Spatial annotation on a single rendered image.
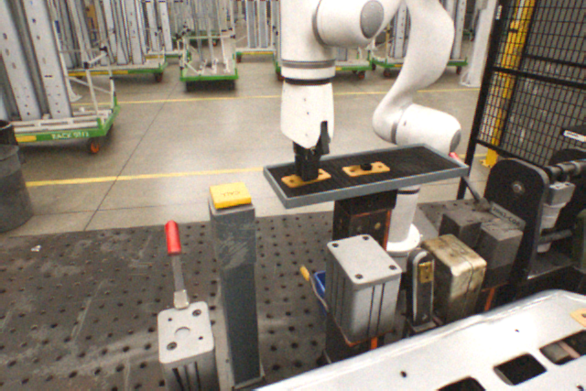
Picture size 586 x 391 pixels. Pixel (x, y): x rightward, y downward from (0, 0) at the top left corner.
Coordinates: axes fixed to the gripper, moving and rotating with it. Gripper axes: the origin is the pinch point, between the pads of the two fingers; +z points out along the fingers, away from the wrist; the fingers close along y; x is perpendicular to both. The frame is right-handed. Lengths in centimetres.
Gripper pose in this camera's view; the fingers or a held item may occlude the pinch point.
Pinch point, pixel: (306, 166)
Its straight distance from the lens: 63.6
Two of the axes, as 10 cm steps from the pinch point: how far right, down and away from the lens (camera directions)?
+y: 4.8, 3.7, -7.9
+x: 8.8, -2.1, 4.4
